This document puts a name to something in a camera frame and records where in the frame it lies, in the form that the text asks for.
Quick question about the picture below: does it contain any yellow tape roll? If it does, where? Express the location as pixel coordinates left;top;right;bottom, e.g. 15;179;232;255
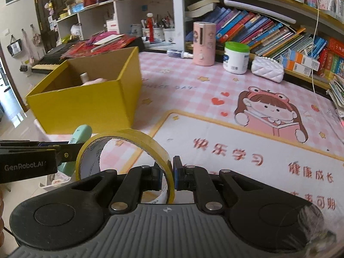
75;129;175;204

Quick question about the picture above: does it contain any mint green eraser case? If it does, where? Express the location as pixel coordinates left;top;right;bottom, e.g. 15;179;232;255
58;125;92;177

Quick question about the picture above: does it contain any pink plush toy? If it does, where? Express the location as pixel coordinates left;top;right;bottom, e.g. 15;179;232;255
83;78;107;86

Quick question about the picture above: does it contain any yellow cardboard box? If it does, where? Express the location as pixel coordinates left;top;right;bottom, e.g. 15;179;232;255
26;47;142;135

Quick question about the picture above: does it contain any black electronic keyboard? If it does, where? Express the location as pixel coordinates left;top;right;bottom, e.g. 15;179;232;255
31;41;78;75

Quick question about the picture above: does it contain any hanging tote bag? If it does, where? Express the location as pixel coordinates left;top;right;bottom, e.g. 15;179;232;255
7;35;23;57

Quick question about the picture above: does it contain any small spray bottle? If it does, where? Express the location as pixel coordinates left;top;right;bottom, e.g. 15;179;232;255
167;49;194;59

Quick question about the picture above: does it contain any white jar green lid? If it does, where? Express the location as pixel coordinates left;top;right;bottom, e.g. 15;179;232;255
223;41;250;75

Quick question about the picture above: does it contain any red patterned cloth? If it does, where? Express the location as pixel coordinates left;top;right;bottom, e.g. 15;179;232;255
61;34;137;59

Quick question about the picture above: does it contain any pink cylindrical humidifier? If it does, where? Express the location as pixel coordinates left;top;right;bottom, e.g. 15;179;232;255
193;21;216;66

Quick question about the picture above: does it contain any white quilted pouch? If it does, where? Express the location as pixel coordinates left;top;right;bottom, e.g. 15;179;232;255
251;56;284;83

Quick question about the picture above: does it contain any white notebook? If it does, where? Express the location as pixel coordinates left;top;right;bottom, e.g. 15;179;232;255
94;34;124;45

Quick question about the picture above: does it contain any white pen cup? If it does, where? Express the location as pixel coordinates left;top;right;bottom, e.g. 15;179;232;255
163;28;175;43

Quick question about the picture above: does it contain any white cubby shelf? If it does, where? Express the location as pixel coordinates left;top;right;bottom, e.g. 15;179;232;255
57;0;174;40

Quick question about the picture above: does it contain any stack of newspapers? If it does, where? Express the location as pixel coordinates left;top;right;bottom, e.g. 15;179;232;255
327;74;344;119

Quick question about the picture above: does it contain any wooden bookshelf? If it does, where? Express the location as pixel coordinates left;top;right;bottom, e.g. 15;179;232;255
185;0;343;87

